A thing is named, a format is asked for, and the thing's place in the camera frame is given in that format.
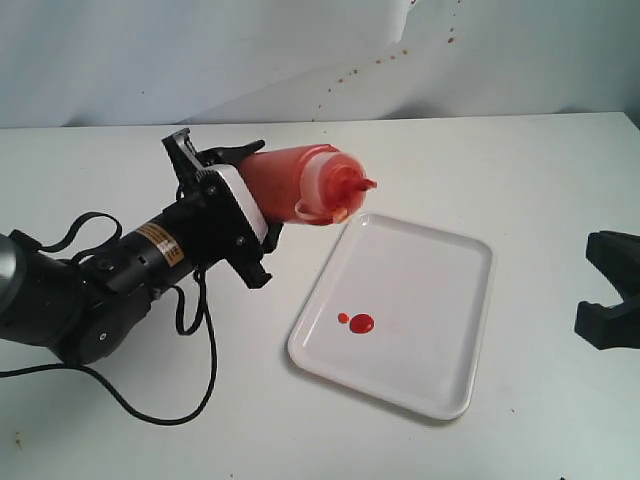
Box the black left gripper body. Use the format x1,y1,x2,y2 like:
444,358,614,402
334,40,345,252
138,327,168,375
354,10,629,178
162,128,272,289

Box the red sauce squeeze bottle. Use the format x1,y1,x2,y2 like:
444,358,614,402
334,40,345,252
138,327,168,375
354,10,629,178
239,144,377,226

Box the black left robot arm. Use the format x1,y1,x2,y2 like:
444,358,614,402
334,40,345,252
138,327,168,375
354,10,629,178
1,128,282,365

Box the red sauce blob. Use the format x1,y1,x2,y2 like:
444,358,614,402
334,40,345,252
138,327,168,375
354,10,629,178
337,312,375,335

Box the white rectangular plastic tray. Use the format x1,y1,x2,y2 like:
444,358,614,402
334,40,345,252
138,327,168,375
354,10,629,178
287,213,495,421

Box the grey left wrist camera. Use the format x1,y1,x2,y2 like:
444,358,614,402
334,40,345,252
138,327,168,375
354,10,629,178
212,164,268,244

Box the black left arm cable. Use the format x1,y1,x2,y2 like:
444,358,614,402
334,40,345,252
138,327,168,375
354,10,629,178
0,212,219,427

